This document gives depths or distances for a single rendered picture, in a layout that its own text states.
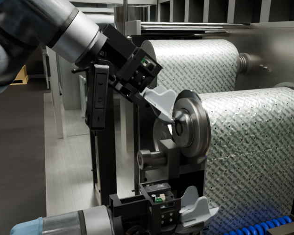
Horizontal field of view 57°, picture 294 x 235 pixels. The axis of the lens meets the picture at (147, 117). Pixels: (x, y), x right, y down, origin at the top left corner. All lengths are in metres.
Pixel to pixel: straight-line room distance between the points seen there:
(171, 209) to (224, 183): 0.12
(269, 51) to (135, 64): 0.47
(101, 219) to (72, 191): 0.56
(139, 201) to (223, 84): 0.44
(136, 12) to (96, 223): 0.88
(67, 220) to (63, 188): 0.58
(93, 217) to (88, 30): 0.29
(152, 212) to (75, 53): 0.28
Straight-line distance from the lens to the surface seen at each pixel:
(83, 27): 0.43
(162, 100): 0.49
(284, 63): 0.79
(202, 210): 0.53
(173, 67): 0.69
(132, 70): 0.45
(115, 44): 0.46
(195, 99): 0.50
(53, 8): 0.43
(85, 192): 1.00
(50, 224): 0.47
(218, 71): 0.76
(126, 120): 1.22
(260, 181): 0.62
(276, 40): 0.82
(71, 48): 0.43
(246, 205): 0.62
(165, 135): 0.65
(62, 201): 0.97
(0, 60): 0.43
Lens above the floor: 1.43
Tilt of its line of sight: 17 degrees down
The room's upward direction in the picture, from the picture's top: straight up
